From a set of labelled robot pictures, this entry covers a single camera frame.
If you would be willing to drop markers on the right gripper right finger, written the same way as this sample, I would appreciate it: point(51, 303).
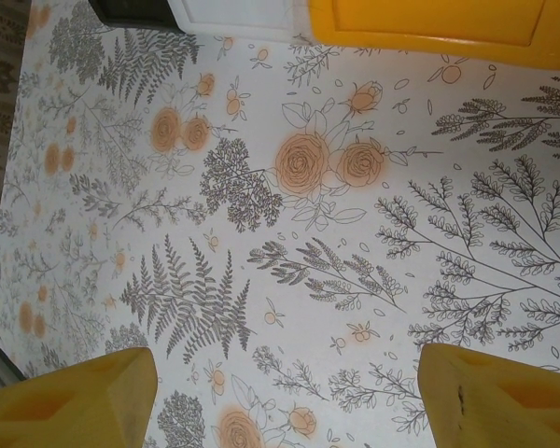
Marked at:
point(494, 410)

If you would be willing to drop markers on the yellow plastic bin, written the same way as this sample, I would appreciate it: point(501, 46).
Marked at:
point(424, 23)

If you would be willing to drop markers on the black plastic bin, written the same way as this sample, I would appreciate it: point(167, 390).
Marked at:
point(130, 11)

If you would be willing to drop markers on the white plastic bin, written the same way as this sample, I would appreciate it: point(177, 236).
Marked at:
point(238, 21)

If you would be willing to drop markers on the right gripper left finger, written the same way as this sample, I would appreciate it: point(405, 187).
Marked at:
point(65, 410)

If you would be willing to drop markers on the floral patterned table cover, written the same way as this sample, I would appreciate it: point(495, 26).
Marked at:
point(308, 233)

